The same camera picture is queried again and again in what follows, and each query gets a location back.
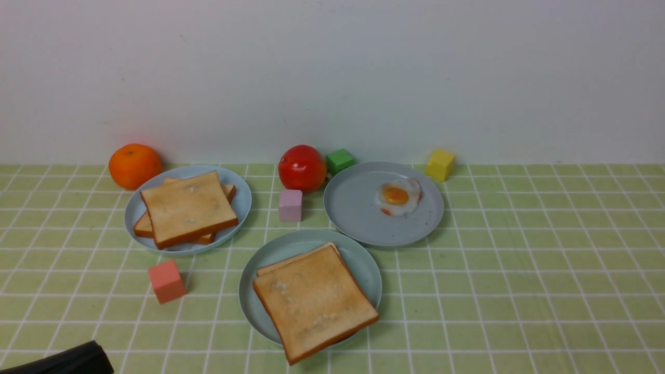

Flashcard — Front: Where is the light blue front plate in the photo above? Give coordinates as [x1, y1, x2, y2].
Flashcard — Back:
[238, 229, 382, 346]

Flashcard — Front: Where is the salmon red cube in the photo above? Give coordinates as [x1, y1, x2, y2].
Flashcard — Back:
[148, 260, 187, 304]

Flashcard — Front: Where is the orange fruit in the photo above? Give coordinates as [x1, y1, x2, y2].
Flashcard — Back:
[108, 143, 163, 190]

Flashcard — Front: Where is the rear fried egg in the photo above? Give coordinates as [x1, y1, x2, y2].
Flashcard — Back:
[375, 178, 422, 216]

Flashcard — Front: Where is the red tomato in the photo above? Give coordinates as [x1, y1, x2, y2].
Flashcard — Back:
[277, 144, 327, 194]

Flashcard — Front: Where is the toast slice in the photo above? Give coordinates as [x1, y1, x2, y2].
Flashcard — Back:
[136, 170, 240, 249]
[256, 242, 345, 277]
[133, 184, 237, 245]
[252, 244, 380, 366]

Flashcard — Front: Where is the pink cube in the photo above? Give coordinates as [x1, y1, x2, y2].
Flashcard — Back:
[278, 189, 302, 222]

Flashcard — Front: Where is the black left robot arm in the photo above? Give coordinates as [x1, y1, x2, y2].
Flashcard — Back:
[1, 340, 115, 373]

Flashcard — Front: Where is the green cube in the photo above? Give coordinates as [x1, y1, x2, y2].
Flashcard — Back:
[325, 149, 356, 177]

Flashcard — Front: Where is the grey plate with eggs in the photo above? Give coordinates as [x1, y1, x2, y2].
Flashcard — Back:
[324, 162, 445, 247]

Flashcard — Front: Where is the yellow cube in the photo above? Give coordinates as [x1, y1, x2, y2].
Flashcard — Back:
[425, 149, 456, 182]

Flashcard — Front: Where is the blue plate with bread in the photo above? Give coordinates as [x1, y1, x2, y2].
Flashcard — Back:
[124, 164, 252, 257]

